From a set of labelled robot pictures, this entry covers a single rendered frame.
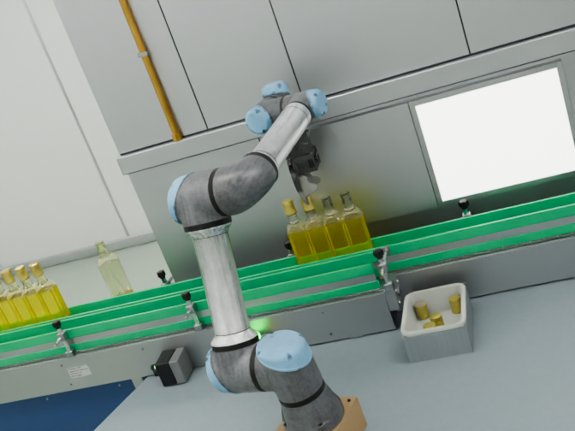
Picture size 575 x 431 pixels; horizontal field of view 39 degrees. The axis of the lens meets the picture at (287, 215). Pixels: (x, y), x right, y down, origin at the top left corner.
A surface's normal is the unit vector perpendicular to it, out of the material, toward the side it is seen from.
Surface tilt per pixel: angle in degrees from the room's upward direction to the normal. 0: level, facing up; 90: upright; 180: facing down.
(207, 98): 90
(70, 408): 90
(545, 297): 0
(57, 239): 90
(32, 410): 90
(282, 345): 6
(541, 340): 0
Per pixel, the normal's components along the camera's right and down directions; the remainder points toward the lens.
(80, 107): -0.18, 0.41
